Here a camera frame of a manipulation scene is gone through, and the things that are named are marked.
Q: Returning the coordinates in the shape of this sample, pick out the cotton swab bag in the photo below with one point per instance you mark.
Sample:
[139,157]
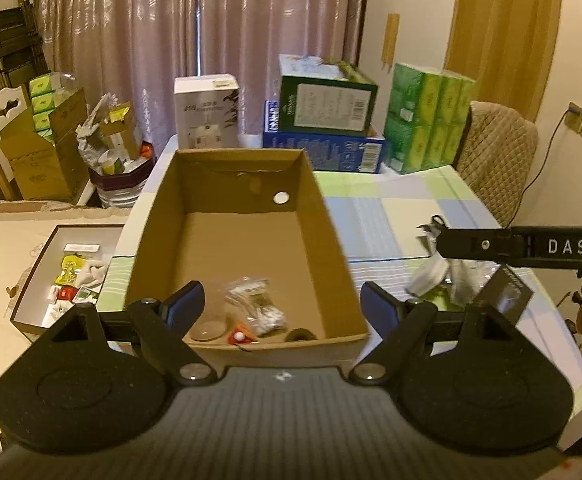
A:
[252,296]

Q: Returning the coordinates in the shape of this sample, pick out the white printed box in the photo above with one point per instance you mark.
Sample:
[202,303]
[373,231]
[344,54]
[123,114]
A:
[206,111]

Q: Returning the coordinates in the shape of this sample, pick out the white cutout cardboard piece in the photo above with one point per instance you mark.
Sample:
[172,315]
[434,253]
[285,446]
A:
[13,101]

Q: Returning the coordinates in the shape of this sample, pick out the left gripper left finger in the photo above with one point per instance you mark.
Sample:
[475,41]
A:
[161,327]

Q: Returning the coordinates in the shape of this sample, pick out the open carton with packs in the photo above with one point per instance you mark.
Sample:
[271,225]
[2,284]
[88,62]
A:
[48,167]

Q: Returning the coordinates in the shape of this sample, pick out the silver foil pouch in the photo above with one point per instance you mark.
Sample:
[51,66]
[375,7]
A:
[463,279]

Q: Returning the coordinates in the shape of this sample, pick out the tray box with sachets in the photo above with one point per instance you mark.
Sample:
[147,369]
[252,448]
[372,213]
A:
[70,267]

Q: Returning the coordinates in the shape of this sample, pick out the blue cardboard box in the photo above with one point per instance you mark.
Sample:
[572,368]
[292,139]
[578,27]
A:
[325,151]

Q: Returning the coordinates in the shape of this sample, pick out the red white santa toy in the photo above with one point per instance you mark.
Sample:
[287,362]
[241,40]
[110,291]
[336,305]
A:
[241,336]

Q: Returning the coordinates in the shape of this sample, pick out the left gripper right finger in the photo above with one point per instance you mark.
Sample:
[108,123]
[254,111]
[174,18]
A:
[402,327]

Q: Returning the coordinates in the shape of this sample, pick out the green tissue pack stack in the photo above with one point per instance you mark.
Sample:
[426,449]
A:
[426,116]

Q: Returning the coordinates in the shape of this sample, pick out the brown hair scrunchie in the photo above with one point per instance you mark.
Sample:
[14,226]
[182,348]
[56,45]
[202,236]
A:
[300,334]

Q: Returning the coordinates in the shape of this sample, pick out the black shaver box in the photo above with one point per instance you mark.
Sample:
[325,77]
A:
[507,293]

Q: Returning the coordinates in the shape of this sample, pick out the black folding cart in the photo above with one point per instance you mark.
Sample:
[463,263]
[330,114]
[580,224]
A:
[21,46]

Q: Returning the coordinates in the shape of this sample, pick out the pink curtain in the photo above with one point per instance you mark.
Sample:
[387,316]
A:
[135,49]

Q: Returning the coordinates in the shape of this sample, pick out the green cardboard box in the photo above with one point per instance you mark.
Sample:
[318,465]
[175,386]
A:
[320,95]

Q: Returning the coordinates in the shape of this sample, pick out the quilted beige chair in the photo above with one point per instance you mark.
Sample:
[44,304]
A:
[496,152]

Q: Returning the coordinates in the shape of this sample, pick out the bin with paper trash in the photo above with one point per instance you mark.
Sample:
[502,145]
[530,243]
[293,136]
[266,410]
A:
[112,146]

